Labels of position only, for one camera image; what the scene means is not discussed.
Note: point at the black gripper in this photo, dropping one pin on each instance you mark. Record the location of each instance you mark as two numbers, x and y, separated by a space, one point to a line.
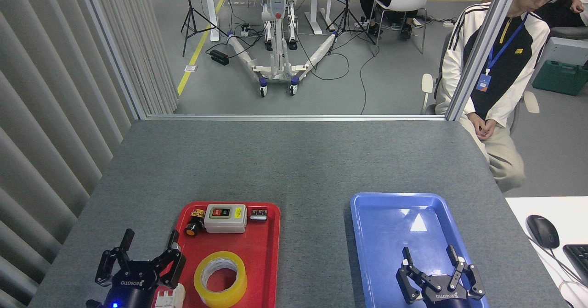
444 294
133 285

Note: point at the yellow tape roll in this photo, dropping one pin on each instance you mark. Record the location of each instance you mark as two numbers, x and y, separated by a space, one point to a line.
200 282

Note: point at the person's left hand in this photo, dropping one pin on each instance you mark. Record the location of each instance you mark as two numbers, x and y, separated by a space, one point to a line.
489 129

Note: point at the person's right hand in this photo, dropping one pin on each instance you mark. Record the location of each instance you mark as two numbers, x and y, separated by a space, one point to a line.
476 123

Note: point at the white red block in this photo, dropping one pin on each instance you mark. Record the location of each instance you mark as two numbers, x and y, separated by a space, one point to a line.
167 298

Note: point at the black yellow push button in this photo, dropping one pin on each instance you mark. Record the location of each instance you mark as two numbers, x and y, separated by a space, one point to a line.
193 228

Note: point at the blue plastic tray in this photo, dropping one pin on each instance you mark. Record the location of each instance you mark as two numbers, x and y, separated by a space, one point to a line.
386 234

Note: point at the black computer mouse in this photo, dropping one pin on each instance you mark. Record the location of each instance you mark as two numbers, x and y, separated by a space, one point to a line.
543 231

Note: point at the red plastic tray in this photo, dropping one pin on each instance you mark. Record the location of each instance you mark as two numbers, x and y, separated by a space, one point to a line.
262 262

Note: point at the black keyboard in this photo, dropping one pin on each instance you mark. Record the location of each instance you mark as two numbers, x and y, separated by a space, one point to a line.
579 262

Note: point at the white desk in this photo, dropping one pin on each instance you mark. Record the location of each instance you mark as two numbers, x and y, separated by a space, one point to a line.
569 211

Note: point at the grey pleated curtain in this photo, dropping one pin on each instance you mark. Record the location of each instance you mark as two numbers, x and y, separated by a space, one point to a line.
46 92

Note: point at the white floor label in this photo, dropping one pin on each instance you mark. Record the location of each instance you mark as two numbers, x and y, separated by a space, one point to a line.
190 68

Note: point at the black power adapter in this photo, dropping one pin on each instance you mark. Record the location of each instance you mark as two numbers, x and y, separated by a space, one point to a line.
219 57

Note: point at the person in white black jacket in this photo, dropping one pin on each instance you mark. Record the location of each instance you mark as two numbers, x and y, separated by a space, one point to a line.
514 69

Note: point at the green plastic case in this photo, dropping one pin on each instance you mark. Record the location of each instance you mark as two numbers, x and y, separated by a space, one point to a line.
560 78

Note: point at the black tripod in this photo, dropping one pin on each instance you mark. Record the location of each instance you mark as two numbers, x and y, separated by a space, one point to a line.
189 19
345 14

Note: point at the white power strip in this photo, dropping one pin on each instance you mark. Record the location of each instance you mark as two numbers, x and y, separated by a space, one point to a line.
452 23

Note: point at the white stand on wheels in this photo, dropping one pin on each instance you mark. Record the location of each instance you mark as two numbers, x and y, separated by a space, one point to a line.
275 5

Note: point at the grey switch box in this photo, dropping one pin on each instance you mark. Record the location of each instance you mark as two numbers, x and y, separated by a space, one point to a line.
225 224

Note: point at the silver frame rail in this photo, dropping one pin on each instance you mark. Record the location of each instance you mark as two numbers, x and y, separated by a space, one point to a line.
294 117

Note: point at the silver frame post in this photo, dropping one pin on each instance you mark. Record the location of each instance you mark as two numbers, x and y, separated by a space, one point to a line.
482 46
112 51

